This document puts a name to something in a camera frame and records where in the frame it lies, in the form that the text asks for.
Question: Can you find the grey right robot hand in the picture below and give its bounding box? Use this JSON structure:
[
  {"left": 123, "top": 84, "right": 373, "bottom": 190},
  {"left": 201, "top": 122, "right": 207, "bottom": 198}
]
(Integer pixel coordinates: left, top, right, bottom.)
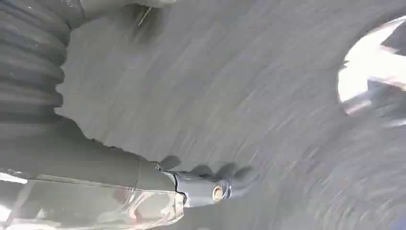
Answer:
[{"left": 0, "top": 116, "right": 235, "bottom": 230}]

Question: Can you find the chrome round base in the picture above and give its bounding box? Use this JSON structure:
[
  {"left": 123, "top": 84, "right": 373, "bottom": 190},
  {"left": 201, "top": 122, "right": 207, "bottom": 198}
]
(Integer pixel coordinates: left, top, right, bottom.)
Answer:
[{"left": 337, "top": 16, "right": 406, "bottom": 128}]

